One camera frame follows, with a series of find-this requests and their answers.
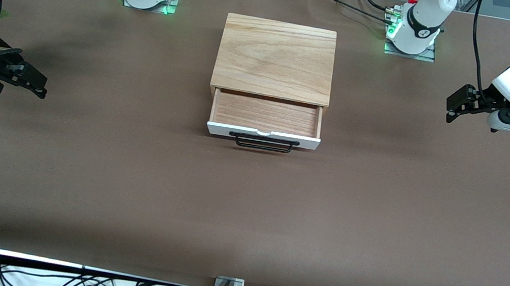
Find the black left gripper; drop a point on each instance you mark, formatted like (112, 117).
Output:
(483, 100)

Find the light wooden cabinet box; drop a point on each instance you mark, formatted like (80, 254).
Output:
(275, 58)

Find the brown table cover mat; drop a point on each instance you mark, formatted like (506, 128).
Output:
(244, 212)

